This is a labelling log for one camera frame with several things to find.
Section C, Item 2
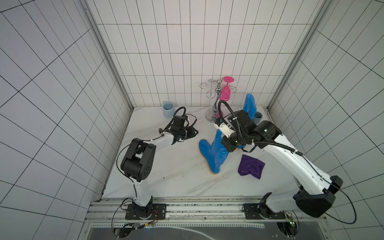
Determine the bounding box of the blue rubber boot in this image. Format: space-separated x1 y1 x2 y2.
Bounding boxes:
199 130 229 174
243 94 257 120

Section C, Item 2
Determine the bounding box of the purple cloth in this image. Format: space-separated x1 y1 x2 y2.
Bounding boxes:
238 155 265 180

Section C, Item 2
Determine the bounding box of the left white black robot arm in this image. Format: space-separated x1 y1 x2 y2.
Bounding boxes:
116 114 199 216

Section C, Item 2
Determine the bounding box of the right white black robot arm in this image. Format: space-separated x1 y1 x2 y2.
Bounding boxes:
215 110 343 219

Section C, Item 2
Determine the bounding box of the grey-teal cup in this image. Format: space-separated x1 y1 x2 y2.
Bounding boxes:
253 112 263 125

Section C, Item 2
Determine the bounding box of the light blue mug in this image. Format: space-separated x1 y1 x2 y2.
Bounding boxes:
163 102 175 118

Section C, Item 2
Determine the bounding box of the pink wine glass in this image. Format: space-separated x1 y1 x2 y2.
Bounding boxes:
219 76 235 102

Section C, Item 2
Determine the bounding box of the chrome glass holder stand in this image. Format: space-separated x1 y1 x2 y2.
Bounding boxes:
200 79 237 123

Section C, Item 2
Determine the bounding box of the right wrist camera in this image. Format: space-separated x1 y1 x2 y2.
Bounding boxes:
214 122 235 138

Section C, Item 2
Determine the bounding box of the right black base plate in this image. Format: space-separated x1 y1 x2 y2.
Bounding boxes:
242 204 287 220

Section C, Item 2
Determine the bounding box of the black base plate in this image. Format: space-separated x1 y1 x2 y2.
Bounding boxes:
242 204 287 220
125 203 167 221

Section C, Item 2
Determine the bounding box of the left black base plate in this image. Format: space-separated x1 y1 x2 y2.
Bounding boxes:
125 203 167 221

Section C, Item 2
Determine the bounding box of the aluminium mounting rail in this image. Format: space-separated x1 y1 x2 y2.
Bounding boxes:
85 197 324 229

